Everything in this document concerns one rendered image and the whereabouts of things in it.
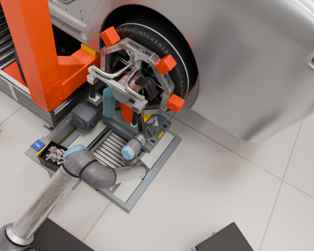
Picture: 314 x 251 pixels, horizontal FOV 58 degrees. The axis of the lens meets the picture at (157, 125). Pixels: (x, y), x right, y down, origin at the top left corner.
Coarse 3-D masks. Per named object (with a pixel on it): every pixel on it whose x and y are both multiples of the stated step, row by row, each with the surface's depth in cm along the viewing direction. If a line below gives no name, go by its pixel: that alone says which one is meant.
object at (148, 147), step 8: (104, 120) 249; (112, 120) 251; (112, 128) 251; (120, 128) 248; (160, 128) 255; (168, 128) 261; (128, 136) 244; (160, 136) 247; (144, 144) 243; (152, 144) 242
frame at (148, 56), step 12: (108, 48) 176; (120, 48) 170; (132, 48) 164; (144, 48) 166; (108, 60) 192; (144, 60) 166; (156, 60) 164; (108, 72) 200; (156, 72) 167; (168, 84) 173; (168, 96) 175; (144, 108) 204; (156, 108) 193
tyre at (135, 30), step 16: (144, 16) 179; (128, 32) 169; (144, 32) 165; (160, 32) 169; (176, 32) 173; (160, 48) 164; (176, 48) 170; (176, 64) 167; (192, 64) 179; (176, 80) 174; (192, 80) 187
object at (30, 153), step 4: (40, 140) 196; (44, 140) 196; (48, 140) 197; (28, 148) 191; (24, 152) 189; (28, 152) 190; (32, 152) 190; (28, 156) 190; (32, 156) 188; (36, 156) 189; (36, 160) 187; (40, 164) 186; (44, 168) 187; (48, 168) 186; (52, 172) 185; (76, 184) 183; (72, 188) 181
